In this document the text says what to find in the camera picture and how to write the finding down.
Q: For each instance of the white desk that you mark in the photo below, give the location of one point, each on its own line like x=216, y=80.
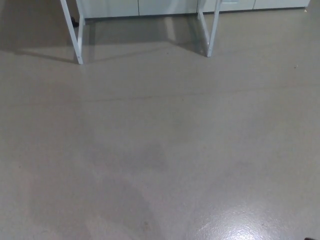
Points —
x=80, y=37

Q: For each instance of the white cabinet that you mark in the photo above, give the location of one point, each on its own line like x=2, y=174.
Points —
x=162, y=7

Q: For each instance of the small black floor object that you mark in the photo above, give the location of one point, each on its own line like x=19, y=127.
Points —
x=74, y=22

